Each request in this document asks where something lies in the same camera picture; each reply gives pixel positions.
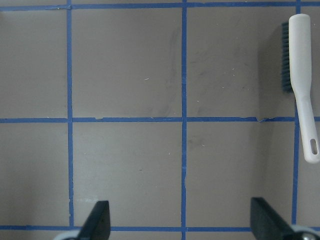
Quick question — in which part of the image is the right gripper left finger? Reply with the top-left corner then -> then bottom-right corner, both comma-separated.
77,200 -> 111,240

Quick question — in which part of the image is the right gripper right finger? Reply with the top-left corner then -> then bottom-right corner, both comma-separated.
250,197 -> 303,240

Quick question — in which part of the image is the beige hand brush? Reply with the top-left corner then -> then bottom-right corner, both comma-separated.
281,13 -> 320,164

